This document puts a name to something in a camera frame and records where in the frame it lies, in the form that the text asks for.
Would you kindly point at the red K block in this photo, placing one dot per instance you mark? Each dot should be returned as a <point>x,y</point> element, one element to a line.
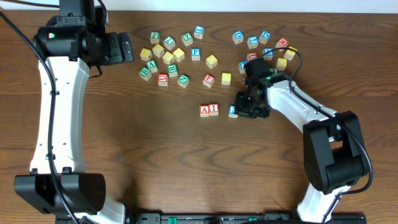
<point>282,42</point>

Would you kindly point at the blue 2 block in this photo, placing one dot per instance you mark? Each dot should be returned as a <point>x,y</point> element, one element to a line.
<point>232,113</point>

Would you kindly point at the red u block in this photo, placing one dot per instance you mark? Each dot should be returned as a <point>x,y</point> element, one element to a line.
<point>251,56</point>
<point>163,79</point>

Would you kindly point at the blue d block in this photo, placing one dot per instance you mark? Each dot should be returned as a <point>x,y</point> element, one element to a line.
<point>264,37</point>
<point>238,36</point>

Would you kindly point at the blue 5 block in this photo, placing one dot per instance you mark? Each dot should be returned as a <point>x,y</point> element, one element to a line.
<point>252,42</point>

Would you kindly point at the yellow G block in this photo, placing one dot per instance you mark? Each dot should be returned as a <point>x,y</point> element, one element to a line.
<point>281,64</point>

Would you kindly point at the yellow K block right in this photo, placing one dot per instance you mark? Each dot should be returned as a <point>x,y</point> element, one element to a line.
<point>290,53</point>

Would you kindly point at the yellow block plain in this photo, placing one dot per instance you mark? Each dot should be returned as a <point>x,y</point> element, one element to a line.
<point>179,54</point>

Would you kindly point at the blue D block right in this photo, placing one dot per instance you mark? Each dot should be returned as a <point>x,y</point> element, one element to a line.
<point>264,37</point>

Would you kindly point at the blue L block right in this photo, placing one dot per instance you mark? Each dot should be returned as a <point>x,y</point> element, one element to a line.
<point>267,54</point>

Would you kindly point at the green R block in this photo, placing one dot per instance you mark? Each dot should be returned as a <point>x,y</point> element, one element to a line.
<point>172,70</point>

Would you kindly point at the red U block right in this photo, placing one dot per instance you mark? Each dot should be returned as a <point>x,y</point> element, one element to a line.
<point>251,56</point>

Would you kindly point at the red E block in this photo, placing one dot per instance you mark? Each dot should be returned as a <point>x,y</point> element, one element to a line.
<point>208,80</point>

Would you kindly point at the green Z block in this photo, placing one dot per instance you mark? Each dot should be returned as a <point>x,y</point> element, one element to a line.
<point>187,39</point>

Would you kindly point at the red I block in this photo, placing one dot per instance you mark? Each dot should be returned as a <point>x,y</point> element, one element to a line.
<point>214,109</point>

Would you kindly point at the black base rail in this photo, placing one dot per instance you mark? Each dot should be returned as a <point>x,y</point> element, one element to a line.
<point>229,218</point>

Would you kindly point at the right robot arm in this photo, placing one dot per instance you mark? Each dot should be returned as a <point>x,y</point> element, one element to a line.
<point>334,155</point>

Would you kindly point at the yellow K block left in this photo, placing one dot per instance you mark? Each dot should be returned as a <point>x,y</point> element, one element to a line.
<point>146,54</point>

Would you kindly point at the yellow C block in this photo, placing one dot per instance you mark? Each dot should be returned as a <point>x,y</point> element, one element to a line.
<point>158,50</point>

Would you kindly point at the blue P block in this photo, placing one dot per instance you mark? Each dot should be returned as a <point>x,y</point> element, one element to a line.
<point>196,54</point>

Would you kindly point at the blue l block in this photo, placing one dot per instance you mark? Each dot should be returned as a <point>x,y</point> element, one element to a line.
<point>267,54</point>
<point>199,32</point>

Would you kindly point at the green 4 block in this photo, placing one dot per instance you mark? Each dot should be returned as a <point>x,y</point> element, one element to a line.
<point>273,71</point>

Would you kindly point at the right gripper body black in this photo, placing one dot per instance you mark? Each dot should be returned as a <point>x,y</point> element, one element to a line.
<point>247,106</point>

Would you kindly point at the green B block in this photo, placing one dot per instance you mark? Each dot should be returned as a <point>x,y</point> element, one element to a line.
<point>145,73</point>

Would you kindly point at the green A block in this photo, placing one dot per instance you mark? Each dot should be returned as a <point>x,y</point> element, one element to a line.
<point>152,66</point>

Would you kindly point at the yellow S block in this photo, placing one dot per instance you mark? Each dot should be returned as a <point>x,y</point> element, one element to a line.
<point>168,58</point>

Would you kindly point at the yellow block lower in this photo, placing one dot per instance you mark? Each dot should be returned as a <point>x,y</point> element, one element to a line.
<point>226,78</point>

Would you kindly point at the yellow O block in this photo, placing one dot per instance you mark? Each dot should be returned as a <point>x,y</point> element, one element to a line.
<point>211,61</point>

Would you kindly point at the red A block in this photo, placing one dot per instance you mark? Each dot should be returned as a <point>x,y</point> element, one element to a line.
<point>204,111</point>

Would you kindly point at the red U block left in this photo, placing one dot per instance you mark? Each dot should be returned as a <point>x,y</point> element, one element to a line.
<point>163,79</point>

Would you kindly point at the blue T block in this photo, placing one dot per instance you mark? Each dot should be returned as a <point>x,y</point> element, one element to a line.
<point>241,66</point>

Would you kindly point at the green N block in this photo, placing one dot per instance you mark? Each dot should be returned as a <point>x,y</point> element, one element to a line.
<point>183,80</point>

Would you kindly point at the yellow k block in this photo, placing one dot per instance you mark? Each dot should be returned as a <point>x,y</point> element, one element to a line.
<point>290,53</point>
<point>146,54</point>

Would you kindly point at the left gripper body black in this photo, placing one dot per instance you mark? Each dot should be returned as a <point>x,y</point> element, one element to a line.
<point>113,54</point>

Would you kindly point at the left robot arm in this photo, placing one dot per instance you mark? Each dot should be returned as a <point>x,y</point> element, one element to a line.
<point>67,47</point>

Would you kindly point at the blue L block top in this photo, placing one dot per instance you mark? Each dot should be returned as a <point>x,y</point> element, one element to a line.
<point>199,32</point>

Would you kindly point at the green 7 block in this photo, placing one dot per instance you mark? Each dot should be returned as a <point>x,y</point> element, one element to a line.
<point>169,42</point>

